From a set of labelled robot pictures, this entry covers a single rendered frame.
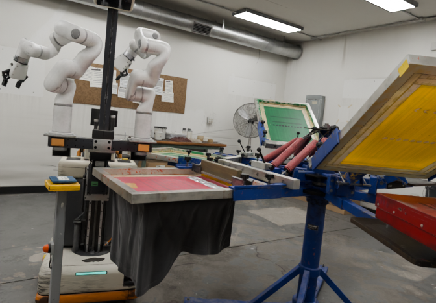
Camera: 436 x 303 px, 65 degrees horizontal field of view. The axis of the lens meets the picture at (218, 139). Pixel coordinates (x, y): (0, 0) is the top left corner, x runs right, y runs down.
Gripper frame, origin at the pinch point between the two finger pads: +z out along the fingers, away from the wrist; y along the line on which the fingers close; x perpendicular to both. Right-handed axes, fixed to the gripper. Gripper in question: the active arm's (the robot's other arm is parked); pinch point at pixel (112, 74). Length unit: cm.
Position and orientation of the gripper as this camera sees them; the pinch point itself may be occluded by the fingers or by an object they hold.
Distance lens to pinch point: 244.3
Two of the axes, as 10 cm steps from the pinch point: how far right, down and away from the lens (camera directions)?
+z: -6.8, 7.3, 0.8
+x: -1.4, -0.2, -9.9
